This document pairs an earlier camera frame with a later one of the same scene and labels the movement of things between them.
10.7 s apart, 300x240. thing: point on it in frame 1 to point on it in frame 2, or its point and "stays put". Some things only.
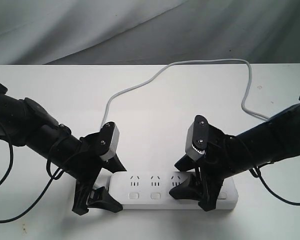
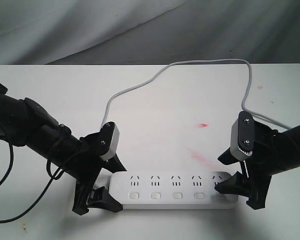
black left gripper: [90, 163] stays put
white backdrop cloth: [148, 32] stays put
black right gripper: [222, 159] to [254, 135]
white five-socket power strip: [150, 190] stays put
